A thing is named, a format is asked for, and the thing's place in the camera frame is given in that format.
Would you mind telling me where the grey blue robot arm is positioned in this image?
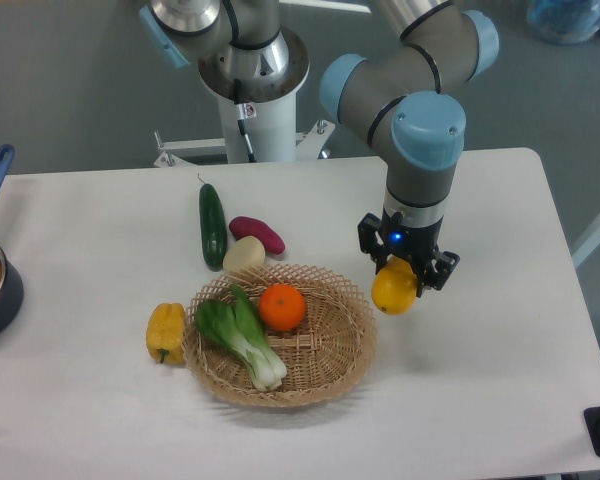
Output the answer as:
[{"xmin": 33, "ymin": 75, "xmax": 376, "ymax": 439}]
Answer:
[{"xmin": 139, "ymin": 1, "xmax": 499, "ymax": 292}]

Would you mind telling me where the green bok choy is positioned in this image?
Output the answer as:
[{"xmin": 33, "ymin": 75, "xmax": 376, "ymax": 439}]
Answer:
[{"xmin": 194, "ymin": 284, "xmax": 287, "ymax": 391}]

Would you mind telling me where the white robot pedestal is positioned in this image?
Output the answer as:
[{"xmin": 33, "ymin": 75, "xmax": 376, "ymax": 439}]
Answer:
[{"xmin": 154, "ymin": 92, "xmax": 335, "ymax": 168}]

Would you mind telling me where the pale potato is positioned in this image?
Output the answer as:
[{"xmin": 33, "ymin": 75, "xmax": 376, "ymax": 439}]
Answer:
[{"xmin": 222, "ymin": 236, "xmax": 266, "ymax": 271}]

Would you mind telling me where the blue plastic bag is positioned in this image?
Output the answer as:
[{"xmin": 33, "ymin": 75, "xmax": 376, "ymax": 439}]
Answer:
[{"xmin": 526, "ymin": 0, "xmax": 600, "ymax": 45}]

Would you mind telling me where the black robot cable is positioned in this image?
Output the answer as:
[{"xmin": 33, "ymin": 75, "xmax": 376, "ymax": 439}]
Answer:
[{"xmin": 232, "ymin": 78, "xmax": 258, "ymax": 164}]

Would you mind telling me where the orange fruit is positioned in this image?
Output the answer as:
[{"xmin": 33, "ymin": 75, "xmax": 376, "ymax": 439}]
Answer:
[{"xmin": 258, "ymin": 284, "xmax": 306, "ymax": 332}]

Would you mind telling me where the green cucumber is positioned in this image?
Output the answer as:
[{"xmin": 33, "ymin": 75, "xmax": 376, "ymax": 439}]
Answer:
[{"xmin": 198, "ymin": 183, "xmax": 228, "ymax": 271}]

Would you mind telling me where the yellow bell pepper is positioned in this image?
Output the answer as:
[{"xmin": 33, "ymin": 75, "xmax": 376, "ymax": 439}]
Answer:
[{"xmin": 145, "ymin": 303, "xmax": 186, "ymax": 366}]

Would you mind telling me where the woven wicker basket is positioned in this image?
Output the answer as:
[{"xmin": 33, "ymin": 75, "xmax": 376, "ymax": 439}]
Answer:
[{"xmin": 182, "ymin": 263, "xmax": 376, "ymax": 408}]

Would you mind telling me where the yellow mango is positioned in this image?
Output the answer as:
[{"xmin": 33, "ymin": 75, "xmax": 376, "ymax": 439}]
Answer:
[{"xmin": 371, "ymin": 256, "xmax": 418, "ymax": 315}]

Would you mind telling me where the purple sweet potato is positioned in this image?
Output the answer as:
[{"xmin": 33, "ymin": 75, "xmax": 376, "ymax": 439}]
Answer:
[{"xmin": 229, "ymin": 216, "xmax": 286, "ymax": 255}]

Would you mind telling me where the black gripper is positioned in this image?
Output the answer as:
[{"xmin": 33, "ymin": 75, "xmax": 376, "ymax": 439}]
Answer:
[{"xmin": 357, "ymin": 205, "xmax": 460, "ymax": 297}]

